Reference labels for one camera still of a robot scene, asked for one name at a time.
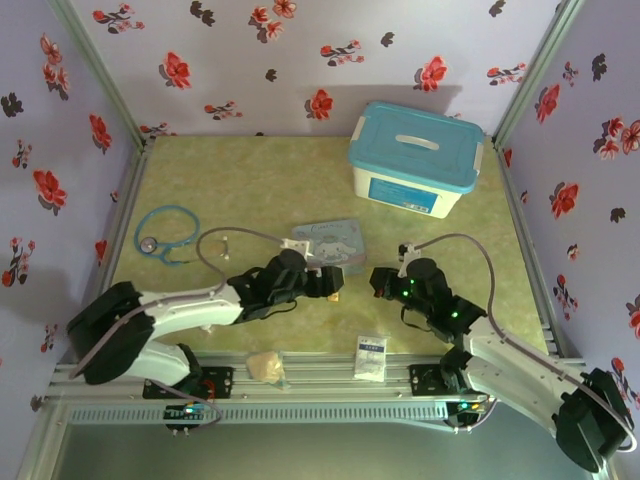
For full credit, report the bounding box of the cartoon dog tin box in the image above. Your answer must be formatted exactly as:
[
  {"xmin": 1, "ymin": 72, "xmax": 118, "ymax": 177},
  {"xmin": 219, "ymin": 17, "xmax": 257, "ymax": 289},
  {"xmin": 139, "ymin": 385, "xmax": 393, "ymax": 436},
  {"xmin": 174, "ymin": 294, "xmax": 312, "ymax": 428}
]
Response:
[{"xmin": 291, "ymin": 217, "xmax": 370, "ymax": 277}]

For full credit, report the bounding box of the white sachet with blue label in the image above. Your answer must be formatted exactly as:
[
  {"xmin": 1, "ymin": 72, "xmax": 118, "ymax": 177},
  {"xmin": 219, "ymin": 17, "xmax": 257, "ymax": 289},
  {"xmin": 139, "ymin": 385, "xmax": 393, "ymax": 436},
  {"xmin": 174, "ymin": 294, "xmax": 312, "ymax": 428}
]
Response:
[{"xmin": 355, "ymin": 335, "xmax": 389, "ymax": 383}]

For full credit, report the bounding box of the beige plastic bag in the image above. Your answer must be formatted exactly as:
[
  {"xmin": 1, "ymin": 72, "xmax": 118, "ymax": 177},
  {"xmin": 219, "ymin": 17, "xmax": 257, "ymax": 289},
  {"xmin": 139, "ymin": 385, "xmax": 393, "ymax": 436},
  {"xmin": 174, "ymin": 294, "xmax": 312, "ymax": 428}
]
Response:
[{"xmin": 246, "ymin": 350, "xmax": 286, "ymax": 385}]

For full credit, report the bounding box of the small circuit board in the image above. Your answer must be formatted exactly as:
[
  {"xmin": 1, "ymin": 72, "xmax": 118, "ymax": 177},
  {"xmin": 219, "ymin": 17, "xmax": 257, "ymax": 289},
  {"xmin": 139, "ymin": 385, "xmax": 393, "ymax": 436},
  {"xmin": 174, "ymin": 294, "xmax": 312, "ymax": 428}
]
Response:
[
  {"xmin": 446, "ymin": 398, "xmax": 490, "ymax": 417},
  {"xmin": 164, "ymin": 403, "xmax": 210, "ymax": 420}
]

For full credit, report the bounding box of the blue stethoscope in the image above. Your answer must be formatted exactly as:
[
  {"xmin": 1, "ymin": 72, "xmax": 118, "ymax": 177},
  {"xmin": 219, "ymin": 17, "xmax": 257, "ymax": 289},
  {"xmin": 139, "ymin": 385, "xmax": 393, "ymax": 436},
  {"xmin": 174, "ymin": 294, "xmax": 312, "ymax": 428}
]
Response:
[{"xmin": 133, "ymin": 205, "xmax": 232, "ymax": 266}]

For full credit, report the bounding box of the blue lidded white storage box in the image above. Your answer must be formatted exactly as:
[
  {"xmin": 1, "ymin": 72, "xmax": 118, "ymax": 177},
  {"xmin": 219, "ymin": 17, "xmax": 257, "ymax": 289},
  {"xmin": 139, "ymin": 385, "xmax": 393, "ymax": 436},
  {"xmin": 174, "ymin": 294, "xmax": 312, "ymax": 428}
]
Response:
[{"xmin": 348, "ymin": 101, "xmax": 486, "ymax": 221}]

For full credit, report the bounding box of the grey right arm cable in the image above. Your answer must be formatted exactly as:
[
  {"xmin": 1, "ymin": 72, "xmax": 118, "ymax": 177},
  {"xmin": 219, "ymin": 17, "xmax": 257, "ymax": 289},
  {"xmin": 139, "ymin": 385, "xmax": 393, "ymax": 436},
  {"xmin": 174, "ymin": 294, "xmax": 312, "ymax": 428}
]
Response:
[{"xmin": 414, "ymin": 232, "xmax": 639, "ymax": 454}]

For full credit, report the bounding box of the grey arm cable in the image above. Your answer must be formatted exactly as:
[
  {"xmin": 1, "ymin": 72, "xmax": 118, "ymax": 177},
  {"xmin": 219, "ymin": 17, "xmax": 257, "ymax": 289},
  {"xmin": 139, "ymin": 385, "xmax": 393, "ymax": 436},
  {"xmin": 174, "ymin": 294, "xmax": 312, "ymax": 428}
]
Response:
[
  {"xmin": 69, "ymin": 227, "xmax": 291, "ymax": 432},
  {"xmin": 414, "ymin": 232, "xmax": 639, "ymax": 454}
]

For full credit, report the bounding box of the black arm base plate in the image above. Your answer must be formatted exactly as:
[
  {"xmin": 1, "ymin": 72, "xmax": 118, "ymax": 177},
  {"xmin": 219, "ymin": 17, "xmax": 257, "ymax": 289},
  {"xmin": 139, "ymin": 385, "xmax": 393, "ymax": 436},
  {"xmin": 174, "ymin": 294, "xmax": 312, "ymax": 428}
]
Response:
[
  {"xmin": 408, "ymin": 363, "xmax": 451, "ymax": 397},
  {"xmin": 142, "ymin": 366, "xmax": 236, "ymax": 400}
]

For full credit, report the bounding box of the grey left arm cable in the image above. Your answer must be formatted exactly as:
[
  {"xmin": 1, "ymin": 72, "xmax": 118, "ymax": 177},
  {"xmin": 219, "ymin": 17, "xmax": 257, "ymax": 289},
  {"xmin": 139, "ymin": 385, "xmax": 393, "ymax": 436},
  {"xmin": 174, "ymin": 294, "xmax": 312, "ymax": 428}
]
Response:
[{"xmin": 69, "ymin": 227, "xmax": 291, "ymax": 432}]

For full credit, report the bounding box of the aluminium frame rail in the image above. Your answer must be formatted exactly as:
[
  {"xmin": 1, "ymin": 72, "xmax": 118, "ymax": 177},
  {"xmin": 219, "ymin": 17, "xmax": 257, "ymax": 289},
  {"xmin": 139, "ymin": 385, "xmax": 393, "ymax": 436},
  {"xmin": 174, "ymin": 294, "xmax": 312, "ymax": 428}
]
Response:
[{"xmin": 47, "ymin": 351, "xmax": 599, "ymax": 403}]

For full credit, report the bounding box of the aluminium side rail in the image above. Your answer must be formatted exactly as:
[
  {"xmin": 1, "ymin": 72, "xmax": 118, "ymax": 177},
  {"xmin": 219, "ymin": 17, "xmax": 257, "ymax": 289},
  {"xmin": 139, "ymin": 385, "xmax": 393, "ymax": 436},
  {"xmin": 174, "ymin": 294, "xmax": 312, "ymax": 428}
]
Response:
[
  {"xmin": 493, "ymin": 142, "xmax": 574, "ymax": 359},
  {"xmin": 74, "ymin": 142, "xmax": 153, "ymax": 364}
]

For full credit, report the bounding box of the grey slotted cable duct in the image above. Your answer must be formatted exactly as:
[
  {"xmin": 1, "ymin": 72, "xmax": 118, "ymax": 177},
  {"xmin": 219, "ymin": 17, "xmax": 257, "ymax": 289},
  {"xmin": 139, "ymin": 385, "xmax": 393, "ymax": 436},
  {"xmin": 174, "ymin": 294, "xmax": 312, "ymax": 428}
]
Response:
[{"xmin": 66, "ymin": 402, "xmax": 450, "ymax": 427}]

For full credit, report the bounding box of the aluminium frame post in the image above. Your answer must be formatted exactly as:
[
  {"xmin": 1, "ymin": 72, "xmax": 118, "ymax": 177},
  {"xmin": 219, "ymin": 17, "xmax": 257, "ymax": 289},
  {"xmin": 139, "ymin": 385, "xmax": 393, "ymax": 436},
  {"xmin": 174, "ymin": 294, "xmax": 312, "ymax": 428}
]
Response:
[
  {"xmin": 491, "ymin": 0, "xmax": 587, "ymax": 147},
  {"xmin": 48, "ymin": 0, "xmax": 153, "ymax": 149}
]

